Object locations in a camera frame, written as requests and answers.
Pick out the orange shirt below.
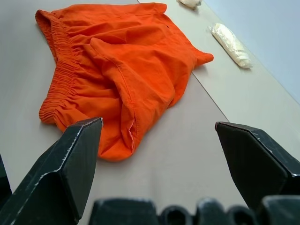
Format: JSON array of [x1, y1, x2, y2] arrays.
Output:
[[35, 2, 214, 163]]

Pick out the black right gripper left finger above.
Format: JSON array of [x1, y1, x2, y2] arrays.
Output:
[[0, 117, 104, 225]]

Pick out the cream packet in clear plastic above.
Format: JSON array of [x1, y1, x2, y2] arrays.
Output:
[[207, 22, 253, 69]]

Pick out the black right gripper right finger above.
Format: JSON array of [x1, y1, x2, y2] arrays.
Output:
[[214, 121, 300, 209]]

